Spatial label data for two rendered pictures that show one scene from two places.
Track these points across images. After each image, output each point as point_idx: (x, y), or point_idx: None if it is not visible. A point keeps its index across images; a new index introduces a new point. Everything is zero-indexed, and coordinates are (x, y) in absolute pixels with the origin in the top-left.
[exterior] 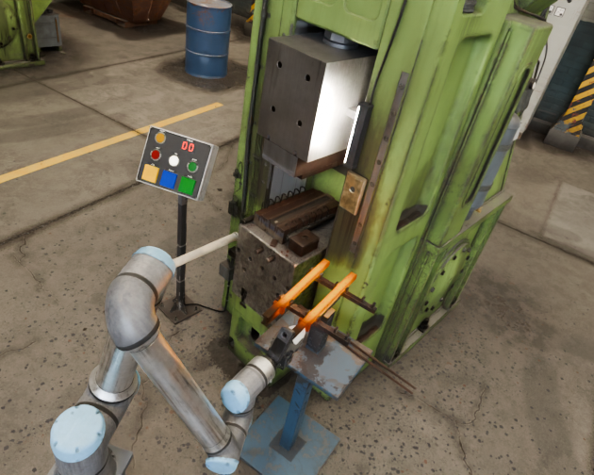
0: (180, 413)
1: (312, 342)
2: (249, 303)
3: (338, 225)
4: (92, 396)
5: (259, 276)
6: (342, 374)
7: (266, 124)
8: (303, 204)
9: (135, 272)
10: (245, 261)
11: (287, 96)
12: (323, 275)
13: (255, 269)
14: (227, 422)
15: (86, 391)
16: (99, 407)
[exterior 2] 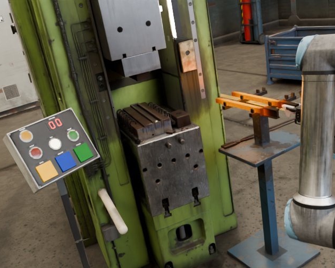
0: None
1: (265, 136)
2: (174, 204)
3: (186, 89)
4: (332, 208)
5: (174, 169)
6: (288, 135)
7: (118, 47)
8: (139, 111)
9: None
10: (156, 172)
11: (128, 10)
12: None
13: (168, 167)
14: None
15: (321, 219)
16: None
